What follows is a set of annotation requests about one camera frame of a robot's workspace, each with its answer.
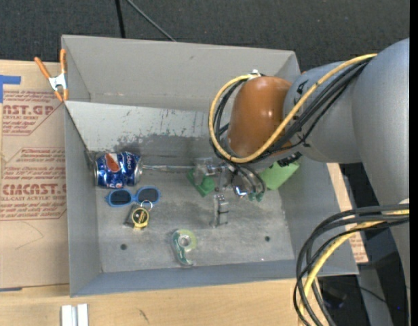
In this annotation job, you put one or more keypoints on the crushed blue soda can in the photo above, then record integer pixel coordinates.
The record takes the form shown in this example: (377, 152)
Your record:
(117, 170)

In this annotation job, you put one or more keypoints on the grey metal bin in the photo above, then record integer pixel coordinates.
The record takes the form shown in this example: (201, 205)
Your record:
(182, 76)

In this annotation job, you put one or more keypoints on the brown cardboard board red print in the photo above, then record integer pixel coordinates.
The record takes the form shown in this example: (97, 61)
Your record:
(32, 216)

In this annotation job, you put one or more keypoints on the black cylinder on white bracket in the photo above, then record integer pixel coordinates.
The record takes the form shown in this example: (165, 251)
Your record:
(287, 161)

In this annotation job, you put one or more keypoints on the blue sunglasses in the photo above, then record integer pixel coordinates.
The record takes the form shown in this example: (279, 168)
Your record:
(120, 197)

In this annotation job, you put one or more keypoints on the green clear tape dispenser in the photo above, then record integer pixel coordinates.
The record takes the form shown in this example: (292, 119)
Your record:
(183, 241)

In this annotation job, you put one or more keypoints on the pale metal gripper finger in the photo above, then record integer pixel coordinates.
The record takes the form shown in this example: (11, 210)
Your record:
(203, 165)
(221, 212)

